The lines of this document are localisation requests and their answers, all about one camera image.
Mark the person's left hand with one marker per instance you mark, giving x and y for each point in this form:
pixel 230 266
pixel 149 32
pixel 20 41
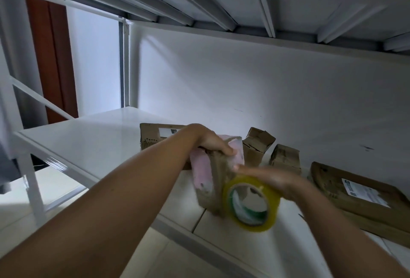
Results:
pixel 208 139

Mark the person's right hand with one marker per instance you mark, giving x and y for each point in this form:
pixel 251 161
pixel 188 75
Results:
pixel 279 178

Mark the small cardboard box red label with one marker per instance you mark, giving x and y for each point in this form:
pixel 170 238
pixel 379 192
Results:
pixel 285 158

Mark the person's left forearm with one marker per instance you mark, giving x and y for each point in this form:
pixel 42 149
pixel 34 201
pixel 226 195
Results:
pixel 83 217

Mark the perforated white metal rack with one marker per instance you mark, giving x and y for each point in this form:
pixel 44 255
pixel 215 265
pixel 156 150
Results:
pixel 25 172

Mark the red-brown door frame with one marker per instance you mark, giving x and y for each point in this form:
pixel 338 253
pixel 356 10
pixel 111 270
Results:
pixel 54 57

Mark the corrugated cardboard box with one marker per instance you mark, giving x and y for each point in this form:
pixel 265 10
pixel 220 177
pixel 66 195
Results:
pixel 257 143

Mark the yellow tape roll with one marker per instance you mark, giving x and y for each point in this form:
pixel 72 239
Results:
pixel 275 214

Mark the white metal shelf rack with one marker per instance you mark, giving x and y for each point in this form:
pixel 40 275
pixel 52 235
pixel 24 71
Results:
pixel 83 140

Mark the person's right forearm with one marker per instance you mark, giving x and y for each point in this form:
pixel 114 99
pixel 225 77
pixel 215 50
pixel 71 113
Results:
pixel 352 242

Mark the pink carton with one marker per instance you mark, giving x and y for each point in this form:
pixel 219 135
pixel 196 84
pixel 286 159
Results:
pixel 208 178

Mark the long cardboard box white label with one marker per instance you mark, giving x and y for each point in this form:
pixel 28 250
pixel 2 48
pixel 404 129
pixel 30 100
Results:
pixel 154 135

